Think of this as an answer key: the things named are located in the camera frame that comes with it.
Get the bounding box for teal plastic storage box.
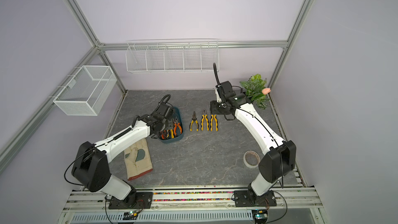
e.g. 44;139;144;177
159;107;184;144

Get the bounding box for orange needle nose pliers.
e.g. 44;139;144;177
173;116;182;137

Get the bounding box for yellow black combination pliers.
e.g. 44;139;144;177
210;114;218;131

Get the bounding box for large yellow combination pliers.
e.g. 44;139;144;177
201;110;210;131

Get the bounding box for yellow needle nose pliers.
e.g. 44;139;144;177
190;111;199;131

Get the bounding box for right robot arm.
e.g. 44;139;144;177
210;81;296;198

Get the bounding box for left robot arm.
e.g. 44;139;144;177
70;102;175;207

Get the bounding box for green artificial plant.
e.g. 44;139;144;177
239;74;269;110

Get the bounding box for pink tulip flower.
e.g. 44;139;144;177
262;88;271;95

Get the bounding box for beige work glove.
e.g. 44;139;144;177
124;139;153;180

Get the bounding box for white tape roll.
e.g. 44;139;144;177
243;150;261;169

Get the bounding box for white wire wall shelf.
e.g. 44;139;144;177
125;39;220;73

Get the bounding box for white wire basket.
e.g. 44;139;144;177
53;65;117;116

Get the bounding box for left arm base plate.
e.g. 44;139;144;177
108;191;153;209

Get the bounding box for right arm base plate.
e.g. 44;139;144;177
232;190;277;207

